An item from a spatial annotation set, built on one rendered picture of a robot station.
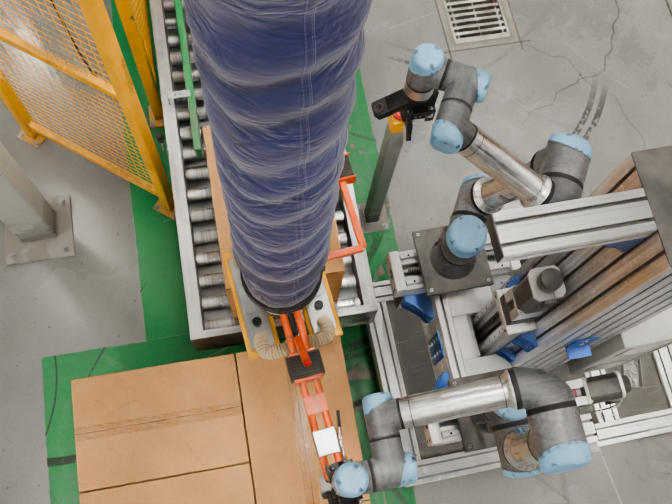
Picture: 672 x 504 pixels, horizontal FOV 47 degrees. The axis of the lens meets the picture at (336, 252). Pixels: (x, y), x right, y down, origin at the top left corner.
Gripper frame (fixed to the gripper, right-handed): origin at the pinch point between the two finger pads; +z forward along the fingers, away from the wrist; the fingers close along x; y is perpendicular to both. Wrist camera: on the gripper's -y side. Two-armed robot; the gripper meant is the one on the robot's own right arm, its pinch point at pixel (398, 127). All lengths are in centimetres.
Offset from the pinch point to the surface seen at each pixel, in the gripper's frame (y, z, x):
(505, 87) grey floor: 97, 152, 87
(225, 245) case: -53, 57, -5
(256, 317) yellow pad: -47, 36, -37
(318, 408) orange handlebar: -34, 26, -67
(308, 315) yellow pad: -31, 39, -38
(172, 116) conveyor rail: -66, 92, 65
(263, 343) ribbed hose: -46, 33, -45
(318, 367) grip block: -32, 26, -56
